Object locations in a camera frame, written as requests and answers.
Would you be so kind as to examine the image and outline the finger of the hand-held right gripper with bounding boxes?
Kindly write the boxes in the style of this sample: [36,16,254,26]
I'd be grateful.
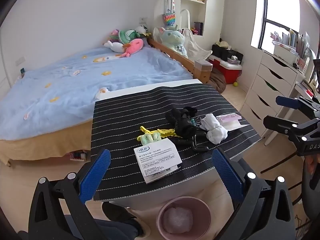
[276,96,320,117]
[263,115,320,150]

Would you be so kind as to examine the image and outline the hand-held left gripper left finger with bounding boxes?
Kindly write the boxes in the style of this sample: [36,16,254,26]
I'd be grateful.
[28,149,112,240]

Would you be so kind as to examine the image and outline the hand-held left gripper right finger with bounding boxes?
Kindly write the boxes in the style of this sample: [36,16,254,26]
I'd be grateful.
[212,147,304,240]

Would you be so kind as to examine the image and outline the white socks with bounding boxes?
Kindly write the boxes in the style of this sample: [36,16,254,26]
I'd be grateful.
[200,113,228,145]

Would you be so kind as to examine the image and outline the pink wipes packet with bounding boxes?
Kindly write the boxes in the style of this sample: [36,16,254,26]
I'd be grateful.
[215,114,242,131]

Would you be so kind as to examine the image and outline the small green socks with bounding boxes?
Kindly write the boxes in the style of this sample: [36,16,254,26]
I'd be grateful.
[136,132,163,145]

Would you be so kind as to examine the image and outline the white printed leaflet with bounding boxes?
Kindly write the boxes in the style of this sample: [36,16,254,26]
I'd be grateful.
[134,139,182,184]

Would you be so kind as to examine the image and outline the black wrist brace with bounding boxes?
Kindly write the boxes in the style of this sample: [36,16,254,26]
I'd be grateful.
[165,108,198,138]

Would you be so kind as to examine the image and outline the pink waste bin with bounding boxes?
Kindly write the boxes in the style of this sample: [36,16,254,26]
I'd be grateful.
[156,196,212,240]

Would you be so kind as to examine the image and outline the white drawer unit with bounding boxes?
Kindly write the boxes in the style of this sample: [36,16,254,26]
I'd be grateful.
[239,51,298,139]

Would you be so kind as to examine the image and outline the white storage box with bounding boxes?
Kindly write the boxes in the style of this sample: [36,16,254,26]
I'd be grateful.
[274,41,299,57]

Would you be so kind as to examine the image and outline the person's left leg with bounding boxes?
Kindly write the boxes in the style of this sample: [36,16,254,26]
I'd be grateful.
[94,201,144,240]

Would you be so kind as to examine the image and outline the black striped table mat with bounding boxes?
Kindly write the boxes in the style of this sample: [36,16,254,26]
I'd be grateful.
[90,83,261,202]

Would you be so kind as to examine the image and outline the red cooler box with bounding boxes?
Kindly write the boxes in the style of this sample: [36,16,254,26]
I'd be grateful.
[208,55,242,85]

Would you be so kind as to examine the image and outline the row of books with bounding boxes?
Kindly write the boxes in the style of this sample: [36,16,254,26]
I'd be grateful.
[270,29,318,68]

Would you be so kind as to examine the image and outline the beige bed skirt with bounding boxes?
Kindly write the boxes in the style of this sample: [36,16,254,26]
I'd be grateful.
[0,120,94,167]

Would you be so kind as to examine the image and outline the brown cushion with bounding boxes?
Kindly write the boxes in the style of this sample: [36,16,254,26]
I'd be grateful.
[209,69,227,93]

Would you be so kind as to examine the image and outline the yellow hair clip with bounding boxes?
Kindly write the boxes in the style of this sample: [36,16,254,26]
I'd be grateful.
[139,126,183,138]

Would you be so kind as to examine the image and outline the black storage box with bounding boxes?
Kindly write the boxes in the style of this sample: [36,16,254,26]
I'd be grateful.
[211,44,244,63]

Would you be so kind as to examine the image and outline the clear plastic box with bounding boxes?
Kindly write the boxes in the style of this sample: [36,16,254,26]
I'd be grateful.
[194,59,213,74]

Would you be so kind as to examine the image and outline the light blue blanket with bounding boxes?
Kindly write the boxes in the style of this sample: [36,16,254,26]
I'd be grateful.
[0,45,194,140]

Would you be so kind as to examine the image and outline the black framed window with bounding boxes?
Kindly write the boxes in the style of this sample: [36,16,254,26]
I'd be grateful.
[250,0,320,55]

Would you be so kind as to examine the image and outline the white tote bag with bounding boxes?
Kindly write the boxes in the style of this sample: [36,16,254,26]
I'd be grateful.
[184,29,213,62]

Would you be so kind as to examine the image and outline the large teal plush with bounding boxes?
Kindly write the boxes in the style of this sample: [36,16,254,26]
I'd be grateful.
[158,26,188,57]

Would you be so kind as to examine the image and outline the white seal plush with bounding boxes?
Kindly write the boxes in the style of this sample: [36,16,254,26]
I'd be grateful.
[104,41,124,53]

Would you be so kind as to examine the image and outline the pink fish plush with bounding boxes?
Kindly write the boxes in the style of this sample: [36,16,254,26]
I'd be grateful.
[119,38,145,58]

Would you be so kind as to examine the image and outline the rainbow bubble bag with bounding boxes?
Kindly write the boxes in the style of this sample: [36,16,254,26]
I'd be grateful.
[163,9,176,27]

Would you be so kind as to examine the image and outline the green hat plush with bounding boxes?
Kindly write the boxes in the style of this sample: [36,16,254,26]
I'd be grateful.
[118,29,140,44]

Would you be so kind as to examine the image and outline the white duck plush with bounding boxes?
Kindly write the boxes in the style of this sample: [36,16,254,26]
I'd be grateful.
[135,26,152,37]

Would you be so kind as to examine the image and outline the black strap buckle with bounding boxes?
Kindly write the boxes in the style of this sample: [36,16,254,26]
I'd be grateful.
[174,130,210,152]

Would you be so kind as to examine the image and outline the wooden bed frame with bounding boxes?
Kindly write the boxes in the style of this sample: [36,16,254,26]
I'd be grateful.
[147,39,212,83]

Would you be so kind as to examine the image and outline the white wall shelf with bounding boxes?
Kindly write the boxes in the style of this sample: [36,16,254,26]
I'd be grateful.
[180,0,208,37]

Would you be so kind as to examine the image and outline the white tube frame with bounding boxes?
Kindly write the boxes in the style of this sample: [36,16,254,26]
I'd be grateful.
[180,9,192,29]

